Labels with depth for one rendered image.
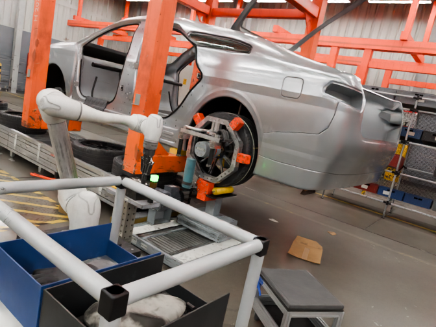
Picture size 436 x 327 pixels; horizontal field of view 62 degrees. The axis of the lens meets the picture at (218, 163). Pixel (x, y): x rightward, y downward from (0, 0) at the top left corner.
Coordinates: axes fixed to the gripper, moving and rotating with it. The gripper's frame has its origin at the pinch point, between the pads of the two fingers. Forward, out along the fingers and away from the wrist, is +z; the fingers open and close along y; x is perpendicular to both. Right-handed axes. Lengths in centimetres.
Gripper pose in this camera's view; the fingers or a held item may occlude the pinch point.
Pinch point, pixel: (143, 179)
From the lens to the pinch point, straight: 234.2
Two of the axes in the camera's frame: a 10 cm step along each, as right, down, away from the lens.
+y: 6.5, 3.1, -6.9
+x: 7.2, 0.2, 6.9
